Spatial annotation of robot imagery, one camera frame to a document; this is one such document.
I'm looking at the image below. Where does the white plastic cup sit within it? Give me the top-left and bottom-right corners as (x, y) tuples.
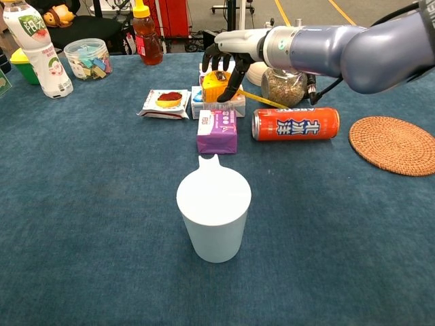
(176, 153), (252, 264)

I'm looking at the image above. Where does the cream ceramic bowl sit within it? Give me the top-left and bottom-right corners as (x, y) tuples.
(245, 60), (270, 86)

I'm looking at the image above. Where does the brown monkey plush toy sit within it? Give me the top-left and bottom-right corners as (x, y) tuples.
(42, 4), (76, 29)

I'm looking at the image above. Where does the orange soda can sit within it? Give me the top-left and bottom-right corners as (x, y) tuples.
(251, 107), (341, 142)

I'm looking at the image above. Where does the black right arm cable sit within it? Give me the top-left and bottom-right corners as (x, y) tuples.
(307, 1), (422, 105)

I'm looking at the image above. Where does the white yogurt drink bottle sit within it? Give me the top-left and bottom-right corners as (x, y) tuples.
(2, 0), (74, 100)

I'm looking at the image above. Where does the purple milk carton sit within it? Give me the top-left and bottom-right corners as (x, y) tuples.
(196, 109), (238, 156)

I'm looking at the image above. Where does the green tissue box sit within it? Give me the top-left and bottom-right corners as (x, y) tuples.
(0, 69), (12, 99)

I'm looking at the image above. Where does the black box on floor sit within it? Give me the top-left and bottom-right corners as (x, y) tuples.
(203, 29), (222, 52)

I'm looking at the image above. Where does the glass jar with black lid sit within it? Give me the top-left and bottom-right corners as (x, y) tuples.
(260, 66), (317, 107)

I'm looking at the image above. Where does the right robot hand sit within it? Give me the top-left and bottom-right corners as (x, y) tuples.
(201, 28), (273, 103)

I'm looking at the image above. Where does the blue table cloth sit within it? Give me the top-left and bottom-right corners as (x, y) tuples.
(0, 47), (435, 326)

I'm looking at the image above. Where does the white blue milk carton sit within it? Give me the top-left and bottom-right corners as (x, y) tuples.
(190, 85), (247, 120)

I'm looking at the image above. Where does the black office chair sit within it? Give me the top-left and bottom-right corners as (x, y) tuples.
(46, 0), (126, 55)

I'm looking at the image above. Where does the black tripod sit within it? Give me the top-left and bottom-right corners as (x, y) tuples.
(227, 0), (238, 33)

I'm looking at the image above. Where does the woven rattan coaster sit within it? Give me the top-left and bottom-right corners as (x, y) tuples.
(349, 115), (435, 177)

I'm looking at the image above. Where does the snack packet with tart picture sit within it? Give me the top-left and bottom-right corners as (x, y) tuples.
(136, 89), (192, 120)

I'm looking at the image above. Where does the green container with yellow lid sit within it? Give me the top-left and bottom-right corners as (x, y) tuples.
(10, 48), (41, 86)

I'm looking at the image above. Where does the yellow tape measure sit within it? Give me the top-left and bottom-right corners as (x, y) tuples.
(201, 70), (290, 110)

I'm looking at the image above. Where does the red cabinet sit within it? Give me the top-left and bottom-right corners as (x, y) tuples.
(154, 0), (192, 39)

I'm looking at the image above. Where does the honey bottle with yellow cap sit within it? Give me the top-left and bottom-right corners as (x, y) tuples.
(131, 0), (164, 66)

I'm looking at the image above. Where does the clear jar of colourful clips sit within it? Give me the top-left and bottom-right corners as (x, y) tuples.
(63, 38), (114, 82)

